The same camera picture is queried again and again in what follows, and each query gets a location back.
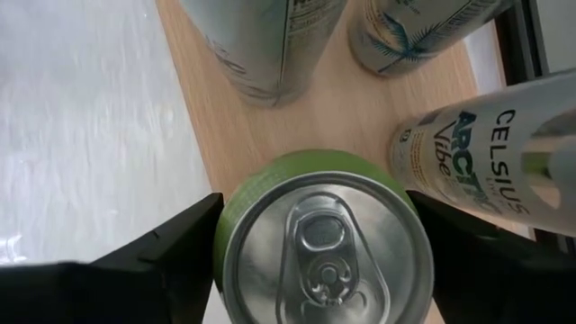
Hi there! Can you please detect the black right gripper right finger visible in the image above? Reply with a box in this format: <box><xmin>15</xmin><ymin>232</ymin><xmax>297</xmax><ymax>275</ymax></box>
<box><xmin>406</xmin><ymin>189</ymin><xmax>576</xmax><ymax>324</ymax></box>

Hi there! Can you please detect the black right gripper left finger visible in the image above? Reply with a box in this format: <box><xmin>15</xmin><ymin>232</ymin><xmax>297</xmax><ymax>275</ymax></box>
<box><xmin>0</xmin><ymin>192</ymin><xmax>225</xmax><ymax>324</ymax></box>

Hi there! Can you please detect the silver Celsius energy can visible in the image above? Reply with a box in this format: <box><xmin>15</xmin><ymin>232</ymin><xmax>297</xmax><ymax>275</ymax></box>
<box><xmin>347</xmin><ymin>0</ymin><xmax>517</xmax><ymax>77</ymax></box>
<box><xmin>390</xmin><ymin>68</ymin><xmax>576</xmax><ymax>239</ymax></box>
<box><xmin>178</xmin><ymin>0</ymin><xmax>349</xmax><ymax>109</ymax></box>

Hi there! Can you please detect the green Sanzo can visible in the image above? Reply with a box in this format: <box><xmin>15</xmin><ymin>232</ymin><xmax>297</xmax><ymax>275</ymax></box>
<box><xmin>211</xmin><ymin>148</ymin><xmax>436</xmax><ymax>324</ymax></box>

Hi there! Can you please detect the wooden shelf board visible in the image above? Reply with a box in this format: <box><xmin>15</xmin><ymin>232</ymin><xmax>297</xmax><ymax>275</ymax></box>
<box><xmin>155</xmin><ymin>0</ymin><xmax>537</xmax><ymax>324</ymax></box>

